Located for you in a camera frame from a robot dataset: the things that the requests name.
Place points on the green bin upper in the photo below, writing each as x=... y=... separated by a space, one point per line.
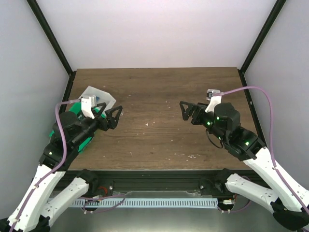
x=76 y=109

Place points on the light blue slotted cable duct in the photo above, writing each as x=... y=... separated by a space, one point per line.
x=150 y=203

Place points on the black frame post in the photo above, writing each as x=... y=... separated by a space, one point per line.
x=33 y=4
x=275 y=11

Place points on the green bin lower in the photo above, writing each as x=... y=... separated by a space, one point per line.
x=82 y=146

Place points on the left black frame post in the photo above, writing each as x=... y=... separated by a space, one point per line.
x=33 y=4

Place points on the white plastic bin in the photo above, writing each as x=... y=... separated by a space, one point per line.
x=104 y=97

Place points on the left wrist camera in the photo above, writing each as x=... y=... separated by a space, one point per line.
x=87 y=103

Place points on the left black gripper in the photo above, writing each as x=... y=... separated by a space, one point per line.
x=102 y=120

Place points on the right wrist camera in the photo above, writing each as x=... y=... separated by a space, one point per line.
x=214 y=97

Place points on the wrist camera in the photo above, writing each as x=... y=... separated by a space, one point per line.
x=214 y=97
x=87 y=103

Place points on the black aluminium front rail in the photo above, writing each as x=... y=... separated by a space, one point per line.
x=200 y=181

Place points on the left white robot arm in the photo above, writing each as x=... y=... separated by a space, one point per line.
x=72 y=132

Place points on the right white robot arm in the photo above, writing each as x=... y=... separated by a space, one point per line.
x=284 y=197

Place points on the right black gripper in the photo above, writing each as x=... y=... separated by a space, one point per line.
x=196 y=114

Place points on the right black frame post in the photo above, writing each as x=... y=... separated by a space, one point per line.
x=275 y=11

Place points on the green bin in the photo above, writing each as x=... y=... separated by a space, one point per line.
x=82 y=146
x=76 y=109

